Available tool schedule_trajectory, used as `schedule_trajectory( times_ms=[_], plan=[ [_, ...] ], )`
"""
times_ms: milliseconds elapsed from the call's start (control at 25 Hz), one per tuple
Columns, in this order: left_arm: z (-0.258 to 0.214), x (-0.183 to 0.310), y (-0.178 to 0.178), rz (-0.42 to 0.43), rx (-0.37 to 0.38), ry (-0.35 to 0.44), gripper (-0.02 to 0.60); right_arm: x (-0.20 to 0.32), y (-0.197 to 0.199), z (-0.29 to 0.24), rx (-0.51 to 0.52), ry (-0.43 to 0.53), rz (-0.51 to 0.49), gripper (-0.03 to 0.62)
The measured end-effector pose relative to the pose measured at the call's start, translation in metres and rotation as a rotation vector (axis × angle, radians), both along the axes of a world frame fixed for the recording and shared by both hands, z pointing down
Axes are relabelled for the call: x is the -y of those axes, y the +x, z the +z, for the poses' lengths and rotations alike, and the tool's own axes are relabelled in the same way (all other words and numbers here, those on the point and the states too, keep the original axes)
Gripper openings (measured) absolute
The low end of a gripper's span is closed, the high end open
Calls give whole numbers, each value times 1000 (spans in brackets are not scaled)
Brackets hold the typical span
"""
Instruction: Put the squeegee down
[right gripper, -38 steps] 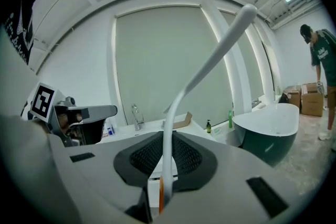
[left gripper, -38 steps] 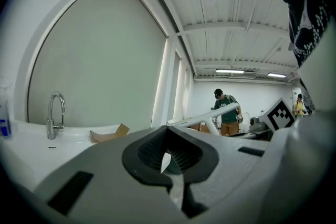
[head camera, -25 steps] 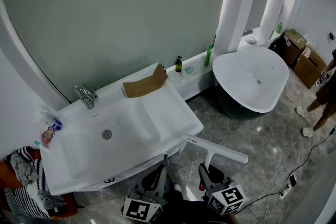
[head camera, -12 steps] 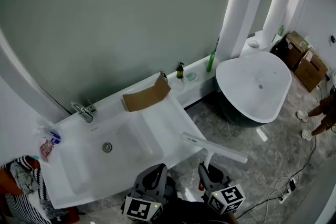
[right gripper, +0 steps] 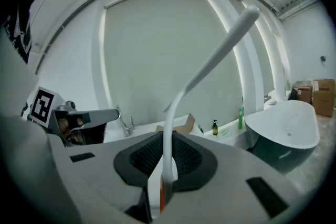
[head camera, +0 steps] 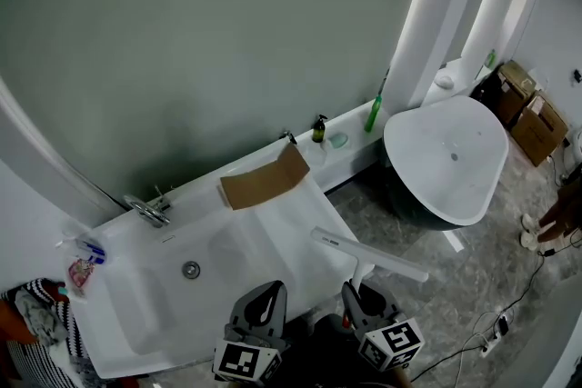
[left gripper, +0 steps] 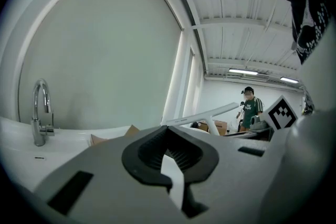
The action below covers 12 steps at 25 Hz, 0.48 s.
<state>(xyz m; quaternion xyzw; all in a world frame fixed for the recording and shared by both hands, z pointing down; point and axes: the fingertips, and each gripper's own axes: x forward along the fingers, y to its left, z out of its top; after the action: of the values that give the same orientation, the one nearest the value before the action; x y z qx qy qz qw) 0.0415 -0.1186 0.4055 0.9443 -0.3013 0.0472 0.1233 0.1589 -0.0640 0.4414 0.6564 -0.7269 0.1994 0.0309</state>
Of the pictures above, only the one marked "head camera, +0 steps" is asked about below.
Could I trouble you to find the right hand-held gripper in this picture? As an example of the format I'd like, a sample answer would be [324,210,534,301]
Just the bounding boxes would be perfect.
[340,280,426,373]

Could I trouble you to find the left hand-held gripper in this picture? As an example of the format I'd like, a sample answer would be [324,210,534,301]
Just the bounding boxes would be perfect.
[212,280,293,383]

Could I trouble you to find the white squeegee with orange end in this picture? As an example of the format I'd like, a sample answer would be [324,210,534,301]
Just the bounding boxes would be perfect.
[310,226,430,330]

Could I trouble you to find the person's right forearm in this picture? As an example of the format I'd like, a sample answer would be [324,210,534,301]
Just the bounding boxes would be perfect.
[391,366,414,388]

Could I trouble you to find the person's black patterned shirt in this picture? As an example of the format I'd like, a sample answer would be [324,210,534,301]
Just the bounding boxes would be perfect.
[276,312,401,388]

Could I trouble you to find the white sink table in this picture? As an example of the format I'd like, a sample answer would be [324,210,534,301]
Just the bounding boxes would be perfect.
[58,97,395,381]

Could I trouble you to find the brown cardboard piece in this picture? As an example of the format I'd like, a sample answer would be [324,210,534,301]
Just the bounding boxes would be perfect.
[218,142,312,212]

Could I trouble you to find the white power strip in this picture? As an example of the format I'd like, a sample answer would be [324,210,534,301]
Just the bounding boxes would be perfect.
[480,314,511,358]

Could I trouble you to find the chrome faucet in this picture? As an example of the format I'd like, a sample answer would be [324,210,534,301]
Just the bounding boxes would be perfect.
[123,184,174,230]

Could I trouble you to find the green and white bathtub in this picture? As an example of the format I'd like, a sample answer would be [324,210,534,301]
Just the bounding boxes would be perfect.
[381,95,510,233]

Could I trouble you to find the teal soap dish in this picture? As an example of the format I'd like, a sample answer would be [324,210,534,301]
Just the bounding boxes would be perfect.
[327,131,350,151]

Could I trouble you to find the dark pump bottle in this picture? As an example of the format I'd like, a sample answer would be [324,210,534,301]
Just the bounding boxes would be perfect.
[311,114,329,144]

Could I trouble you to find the pink packet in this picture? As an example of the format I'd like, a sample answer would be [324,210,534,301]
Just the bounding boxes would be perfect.
[67,255,96,288]

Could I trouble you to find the grey rag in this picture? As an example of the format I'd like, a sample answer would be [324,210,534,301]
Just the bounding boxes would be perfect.
[15,287,70,349]

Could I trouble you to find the black and white striped cloth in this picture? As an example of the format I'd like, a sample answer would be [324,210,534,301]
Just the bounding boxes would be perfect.
[0,277,99,388]

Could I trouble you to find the light brown cardboard box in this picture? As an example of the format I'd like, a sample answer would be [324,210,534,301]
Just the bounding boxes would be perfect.
[510,91,570,168]

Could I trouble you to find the dark brown cardboard box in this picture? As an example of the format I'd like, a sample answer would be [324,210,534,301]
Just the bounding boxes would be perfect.
[495,59,538,126]

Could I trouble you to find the black floor cable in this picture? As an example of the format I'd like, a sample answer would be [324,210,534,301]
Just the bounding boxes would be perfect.
[408,240,582,383]

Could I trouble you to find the white curved frame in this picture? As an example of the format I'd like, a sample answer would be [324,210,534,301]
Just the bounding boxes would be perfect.
[0,75,126,217]

